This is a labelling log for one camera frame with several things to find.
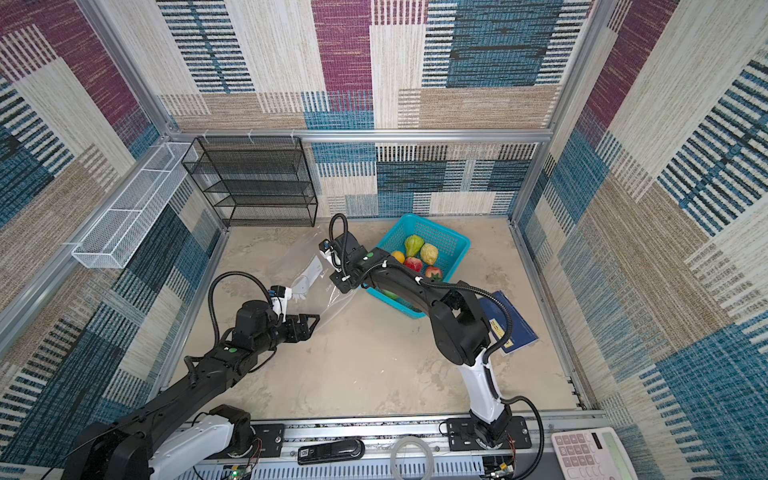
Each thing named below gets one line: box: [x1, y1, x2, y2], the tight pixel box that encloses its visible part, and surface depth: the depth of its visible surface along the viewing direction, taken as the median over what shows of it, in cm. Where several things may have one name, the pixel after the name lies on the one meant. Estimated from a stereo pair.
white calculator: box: [551, 426, 639, 480], surface depth 71 cm
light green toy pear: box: [404, 234, 425, 257], surface depth 109 cm
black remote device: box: [297, 438, 366, 465], surface depth 71 cm
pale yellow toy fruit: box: [420, 242, 439, 266], surface depth 106 cm
